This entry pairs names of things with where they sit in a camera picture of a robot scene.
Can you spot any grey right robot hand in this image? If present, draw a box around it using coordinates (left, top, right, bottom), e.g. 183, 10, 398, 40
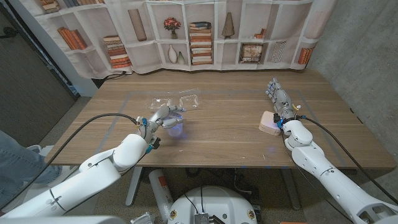
266, 77, 299, 121

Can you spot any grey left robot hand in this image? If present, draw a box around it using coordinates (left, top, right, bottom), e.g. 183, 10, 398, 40
136, 105, 187, 144

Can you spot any clear plastic measuring cup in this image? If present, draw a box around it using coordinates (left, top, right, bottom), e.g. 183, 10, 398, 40
166, 112, 185, 138

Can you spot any clear plastic clamshell container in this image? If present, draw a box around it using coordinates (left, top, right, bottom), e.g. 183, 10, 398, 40
146, 88, 201, 112

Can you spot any printed bookshelf backdrop cloth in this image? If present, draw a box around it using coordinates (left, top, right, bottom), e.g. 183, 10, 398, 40
18, 0, 338, 80

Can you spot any white cylinder with orange label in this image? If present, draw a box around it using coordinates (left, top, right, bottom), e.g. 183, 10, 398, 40
148, 169, 174, 223

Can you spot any grey table leg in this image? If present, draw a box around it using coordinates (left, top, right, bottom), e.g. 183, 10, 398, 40
281, 169, 302, 211
125, 167, 143, 207

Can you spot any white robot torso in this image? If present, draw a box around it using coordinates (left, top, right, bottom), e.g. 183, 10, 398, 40
167, 185, 258, 224

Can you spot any white floor platform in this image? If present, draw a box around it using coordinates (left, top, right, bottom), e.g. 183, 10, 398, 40
18, 144, 103, 215

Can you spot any person's leg in jeans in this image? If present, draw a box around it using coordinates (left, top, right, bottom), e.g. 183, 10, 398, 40
0, 129, 62, 206

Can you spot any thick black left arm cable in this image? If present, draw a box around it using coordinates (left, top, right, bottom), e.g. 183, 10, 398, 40
0, 112, 140, 210

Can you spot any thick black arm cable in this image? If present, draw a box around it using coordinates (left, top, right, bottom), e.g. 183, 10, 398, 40
297, 114, 398, 205
0, 112, 140, 210

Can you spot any black floor cable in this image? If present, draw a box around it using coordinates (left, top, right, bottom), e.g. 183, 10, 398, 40
102, 70, 127, 81

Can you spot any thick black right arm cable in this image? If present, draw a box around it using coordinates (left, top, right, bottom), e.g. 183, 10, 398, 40
297, 114, 398, 205

